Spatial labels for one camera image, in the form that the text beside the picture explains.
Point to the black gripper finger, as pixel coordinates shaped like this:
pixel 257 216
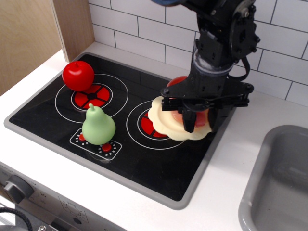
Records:
pixel 217 117
pixel 189 119

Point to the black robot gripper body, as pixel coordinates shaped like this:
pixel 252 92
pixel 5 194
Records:
pixel 199 92

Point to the red plastic toy cup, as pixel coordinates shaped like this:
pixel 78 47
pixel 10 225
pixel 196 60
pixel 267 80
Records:
pixel 176 80

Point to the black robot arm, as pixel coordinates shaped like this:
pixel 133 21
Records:
pixel 227 36

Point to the cream scalloped toy plate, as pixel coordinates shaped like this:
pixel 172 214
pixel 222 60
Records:
pixel 170 123

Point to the black toy stove top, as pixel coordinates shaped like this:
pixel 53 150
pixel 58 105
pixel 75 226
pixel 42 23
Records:
pixel 137 156

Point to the green toy pear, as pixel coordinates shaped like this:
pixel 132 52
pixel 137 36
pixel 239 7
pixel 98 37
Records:
pixel 98 127

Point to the grey toy sink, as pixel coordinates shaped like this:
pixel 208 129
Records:
pixel 276 195

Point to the red toy apple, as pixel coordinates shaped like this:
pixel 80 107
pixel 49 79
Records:
pixel 78 76

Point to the grey oven control panel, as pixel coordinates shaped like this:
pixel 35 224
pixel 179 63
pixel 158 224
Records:
pixel 55 209

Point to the wooden side panel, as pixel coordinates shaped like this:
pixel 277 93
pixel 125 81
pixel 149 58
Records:
pixel 31 31

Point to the grey oven knob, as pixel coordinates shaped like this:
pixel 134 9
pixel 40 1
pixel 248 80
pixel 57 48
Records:
pixel 18 189

